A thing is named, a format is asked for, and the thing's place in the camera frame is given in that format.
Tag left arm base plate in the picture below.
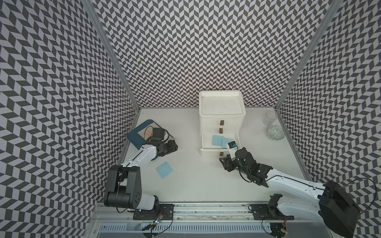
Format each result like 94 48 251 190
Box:
133 204 174 221

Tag clear drinking glass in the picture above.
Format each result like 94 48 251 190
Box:
263 111 277 126

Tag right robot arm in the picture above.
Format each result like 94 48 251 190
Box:
219 148 361 238

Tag aluminium front rail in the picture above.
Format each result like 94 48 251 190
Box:
88 201 321 224

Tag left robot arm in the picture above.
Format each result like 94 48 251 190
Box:
103 128 178 211

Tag white three-drawer plastic cabinet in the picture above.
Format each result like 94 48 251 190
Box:
198 90 247 137

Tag blue sticky note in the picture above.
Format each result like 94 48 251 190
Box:
221 137 235 148
156 162 173 179
212 135 224 146

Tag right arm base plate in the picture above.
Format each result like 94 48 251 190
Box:
248 204 295 221

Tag dark blue tray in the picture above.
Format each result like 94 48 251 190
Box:
127 120 161 149

